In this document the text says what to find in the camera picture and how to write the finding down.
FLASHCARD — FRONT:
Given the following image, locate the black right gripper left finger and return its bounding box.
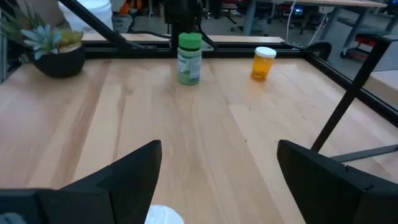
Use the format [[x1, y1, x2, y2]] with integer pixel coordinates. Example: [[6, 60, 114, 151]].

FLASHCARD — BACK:
[[0, 139, 163, 224]]

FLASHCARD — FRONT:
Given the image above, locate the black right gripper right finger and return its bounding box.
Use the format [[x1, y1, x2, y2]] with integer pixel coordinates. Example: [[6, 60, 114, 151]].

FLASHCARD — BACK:
[[275, 139, 398, 224]]

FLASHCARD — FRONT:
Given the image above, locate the small orange pill vial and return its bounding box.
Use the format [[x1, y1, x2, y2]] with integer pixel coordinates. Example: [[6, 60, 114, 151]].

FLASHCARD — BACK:
[[250, 46, 277, 82]]

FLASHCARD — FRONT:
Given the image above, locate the green bottle green cap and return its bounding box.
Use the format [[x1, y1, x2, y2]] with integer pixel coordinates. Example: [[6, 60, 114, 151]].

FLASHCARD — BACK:
[[176, 32, 203, 86]]

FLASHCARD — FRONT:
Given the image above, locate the bottle with white wrapped cap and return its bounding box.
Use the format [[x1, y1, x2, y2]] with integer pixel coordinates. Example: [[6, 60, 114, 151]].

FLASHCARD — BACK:
[[144, 204, 185, 224]]

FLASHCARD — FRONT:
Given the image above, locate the succulent in black pot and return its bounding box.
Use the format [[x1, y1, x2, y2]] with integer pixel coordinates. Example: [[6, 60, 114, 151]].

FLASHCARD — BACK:
[[0, 1, 87, 79]]

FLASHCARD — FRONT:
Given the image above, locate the background desk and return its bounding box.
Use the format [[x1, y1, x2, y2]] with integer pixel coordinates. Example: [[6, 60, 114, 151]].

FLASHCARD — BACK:
[[242, 0, 389, 37]]

